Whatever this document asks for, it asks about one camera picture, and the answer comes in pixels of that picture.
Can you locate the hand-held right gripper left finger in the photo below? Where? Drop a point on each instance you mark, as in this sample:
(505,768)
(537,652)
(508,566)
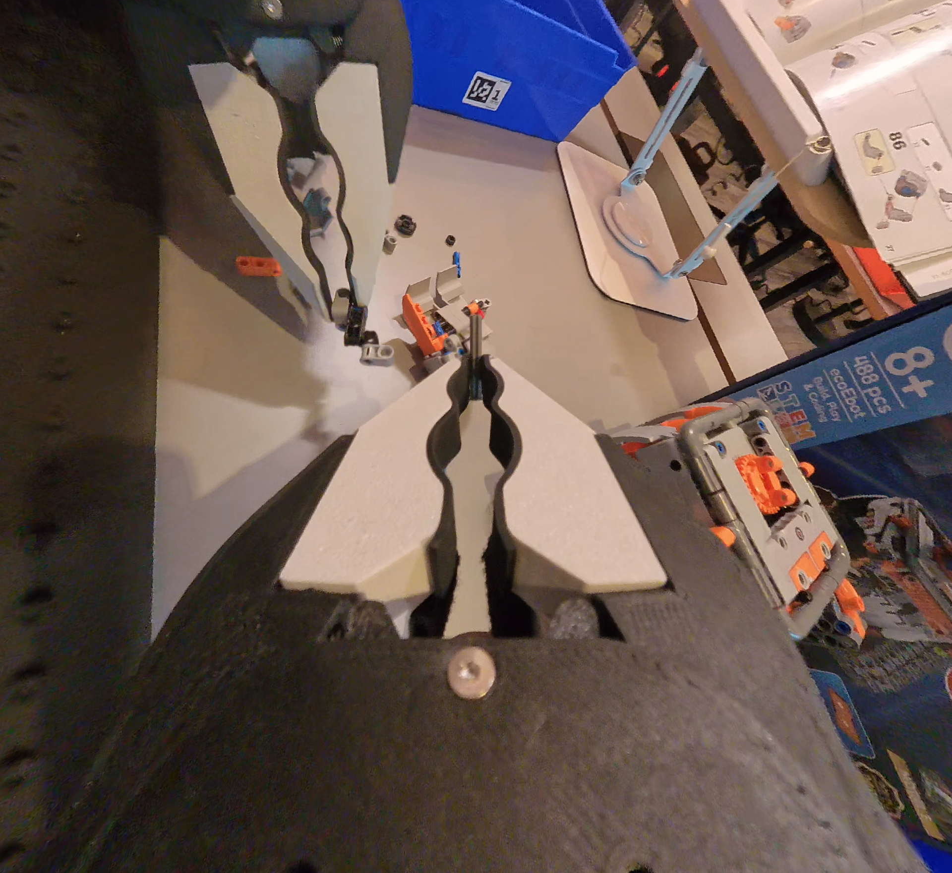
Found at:
(364,516)

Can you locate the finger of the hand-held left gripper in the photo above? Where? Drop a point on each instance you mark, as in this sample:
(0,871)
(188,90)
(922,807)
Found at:
(364,144)
(245,137)

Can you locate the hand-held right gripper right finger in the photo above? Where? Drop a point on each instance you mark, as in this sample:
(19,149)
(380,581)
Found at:
(587,516)

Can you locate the grey brick bush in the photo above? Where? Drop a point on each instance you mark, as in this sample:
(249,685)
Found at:
(342,304)

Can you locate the blue storage bin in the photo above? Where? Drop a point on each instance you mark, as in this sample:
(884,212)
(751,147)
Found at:
(483,33)

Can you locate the pale grey brick connector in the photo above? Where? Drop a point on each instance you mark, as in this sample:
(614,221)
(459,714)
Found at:
(377,353)

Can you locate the black brick connector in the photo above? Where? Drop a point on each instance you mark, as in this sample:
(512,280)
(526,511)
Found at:
(358,326)

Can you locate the small grey orange brick assembly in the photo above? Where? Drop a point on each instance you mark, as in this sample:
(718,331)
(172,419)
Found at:
(428,315)

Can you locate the black axle rod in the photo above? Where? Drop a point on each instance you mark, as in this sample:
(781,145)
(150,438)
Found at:
(474,345)

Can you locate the grey panel piece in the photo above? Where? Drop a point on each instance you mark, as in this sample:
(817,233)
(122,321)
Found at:
(318,210)
(301,172)

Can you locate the black round brick piece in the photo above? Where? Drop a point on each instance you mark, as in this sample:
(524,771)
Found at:
(405,224)

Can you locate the orange short beam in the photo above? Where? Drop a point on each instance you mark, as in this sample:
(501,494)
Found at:
(258,265)

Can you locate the grey orange tracked toy robot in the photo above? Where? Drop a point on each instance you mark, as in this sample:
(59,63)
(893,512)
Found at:
(751,516)

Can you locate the white book stand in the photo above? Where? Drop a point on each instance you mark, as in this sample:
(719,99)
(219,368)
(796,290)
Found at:
(632,271)

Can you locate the black perforated board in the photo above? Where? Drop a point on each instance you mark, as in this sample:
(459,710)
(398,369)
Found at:
(74,442)

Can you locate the blue robot kit box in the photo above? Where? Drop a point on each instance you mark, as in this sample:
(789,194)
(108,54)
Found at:
(877,382)

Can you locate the instruction booklet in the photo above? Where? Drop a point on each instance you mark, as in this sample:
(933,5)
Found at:
(877,70)

